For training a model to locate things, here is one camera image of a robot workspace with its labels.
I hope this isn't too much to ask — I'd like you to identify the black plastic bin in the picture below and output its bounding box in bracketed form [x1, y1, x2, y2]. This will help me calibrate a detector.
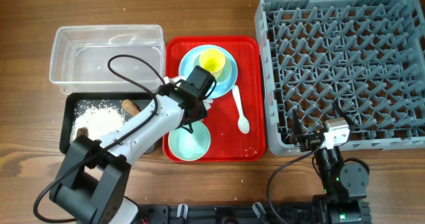
[59, 92, 151, 154]

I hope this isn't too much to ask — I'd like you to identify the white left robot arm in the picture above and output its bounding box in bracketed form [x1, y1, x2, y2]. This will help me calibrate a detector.
[45, 80, 216, 223]

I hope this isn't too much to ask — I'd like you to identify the white paper napkin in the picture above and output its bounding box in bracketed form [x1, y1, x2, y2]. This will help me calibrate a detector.
[164, 75, 213, 110]

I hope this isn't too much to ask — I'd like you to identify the clear plastic bin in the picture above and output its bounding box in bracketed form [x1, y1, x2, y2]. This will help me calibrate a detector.
[49, 25, 165, 94]

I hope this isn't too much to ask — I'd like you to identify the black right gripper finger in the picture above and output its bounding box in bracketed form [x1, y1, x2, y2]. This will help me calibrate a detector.
[292, 109, 303, 138]
[332, 101, 355, 127]

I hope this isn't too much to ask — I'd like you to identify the grey dishwasher rack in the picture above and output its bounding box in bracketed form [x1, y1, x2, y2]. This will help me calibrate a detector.
[255, 0, 424, 156]

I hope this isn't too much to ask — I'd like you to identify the dark brown food chunk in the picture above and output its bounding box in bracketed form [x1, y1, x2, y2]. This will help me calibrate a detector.
[76, 127, 88, 138]

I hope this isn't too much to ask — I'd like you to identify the small light blue bowl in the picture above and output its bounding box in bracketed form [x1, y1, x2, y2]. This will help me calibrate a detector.
[193, 53, 232, 89]

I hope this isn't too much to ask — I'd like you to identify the light blue plate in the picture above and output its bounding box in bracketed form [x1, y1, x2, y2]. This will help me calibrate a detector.
[179, 45, 238, 99]

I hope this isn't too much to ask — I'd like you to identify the red plastic tray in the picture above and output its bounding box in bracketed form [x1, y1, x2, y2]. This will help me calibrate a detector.
[165, 35, 266, 163]

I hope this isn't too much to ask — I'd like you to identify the yellow plastic cup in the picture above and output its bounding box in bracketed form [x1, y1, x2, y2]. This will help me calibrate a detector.
[199, 49, 226, 78]

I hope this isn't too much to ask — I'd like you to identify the white rice pile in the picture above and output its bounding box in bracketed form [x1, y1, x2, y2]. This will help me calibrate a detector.
[70, 99, 129, 142]

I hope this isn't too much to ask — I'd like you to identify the mint green bowl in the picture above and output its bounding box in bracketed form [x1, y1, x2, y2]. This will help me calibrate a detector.
[168, 121, 211, 162]

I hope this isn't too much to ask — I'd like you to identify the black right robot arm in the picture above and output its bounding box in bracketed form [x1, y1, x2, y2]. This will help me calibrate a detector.
[291, 102, 372, 223]

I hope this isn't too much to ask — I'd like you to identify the white plastic spoon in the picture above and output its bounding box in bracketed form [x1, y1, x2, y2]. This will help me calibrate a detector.
[232, 85, 250, 134]

